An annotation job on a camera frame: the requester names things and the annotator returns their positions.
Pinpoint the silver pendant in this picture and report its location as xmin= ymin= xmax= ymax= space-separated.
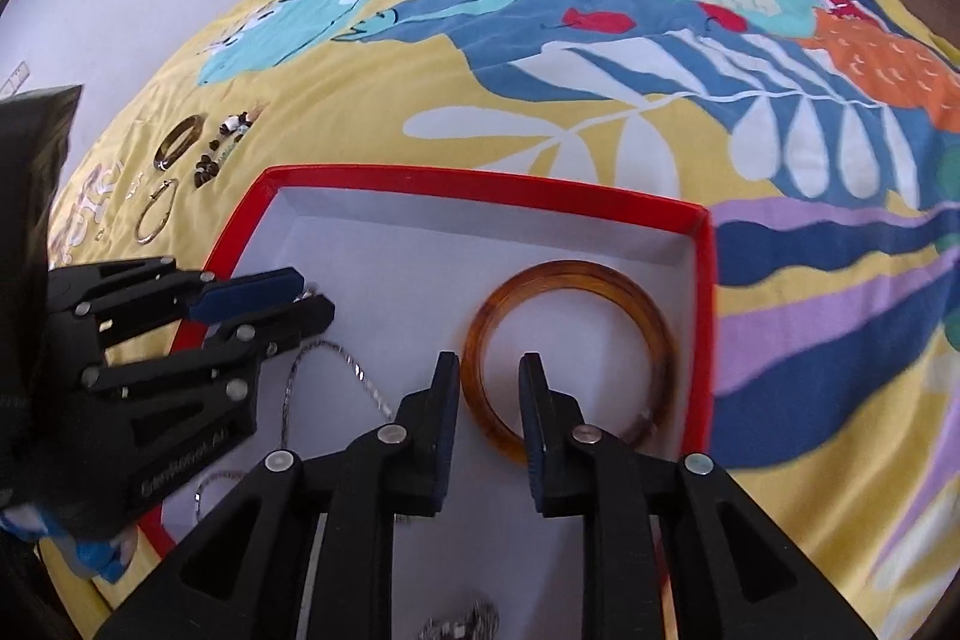
xmin=416 ymin=599 xmax=503 ymax=640

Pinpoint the amber bangle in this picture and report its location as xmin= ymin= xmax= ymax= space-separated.
xmin=460 ymin=261 xmax=676 ymax=465

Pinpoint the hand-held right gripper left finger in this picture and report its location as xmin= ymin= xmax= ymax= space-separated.
xmin=94 ymin=351 xmax=462 ymax=640

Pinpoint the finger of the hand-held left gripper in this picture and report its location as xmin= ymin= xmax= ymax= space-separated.
xmin=49 ymin=257 xmax=305 ymax=331
xmin=81 ymin=293 xmax=336 ymax=470

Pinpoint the silver chain necklace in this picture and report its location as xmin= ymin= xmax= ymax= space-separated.
xmin=193 ymin=286 xmax=398 ymax=525

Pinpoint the yellow printed blanket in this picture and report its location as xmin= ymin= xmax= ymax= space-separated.
xmin=37 ymin=0 xmax=960 ymax=640

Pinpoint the red jewelry box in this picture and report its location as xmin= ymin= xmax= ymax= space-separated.
xmin=137 ymin=164 xmax=719 ymax=640

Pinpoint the dark brown bangle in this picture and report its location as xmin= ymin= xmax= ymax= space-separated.
xmin=152 ymin=114 xmax=206 ymax=171

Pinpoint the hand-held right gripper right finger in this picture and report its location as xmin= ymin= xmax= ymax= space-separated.
xmin=519 ymin=353 xmax=878 ymax=640

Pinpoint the dark beaded bracelet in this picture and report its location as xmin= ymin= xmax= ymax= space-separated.
xmin=193 ymin=104 xmax=265 ymax=190

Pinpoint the thin metal bangle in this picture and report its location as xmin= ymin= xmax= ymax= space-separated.
xmin=135 ymin=178 xmax=182 ymax=246

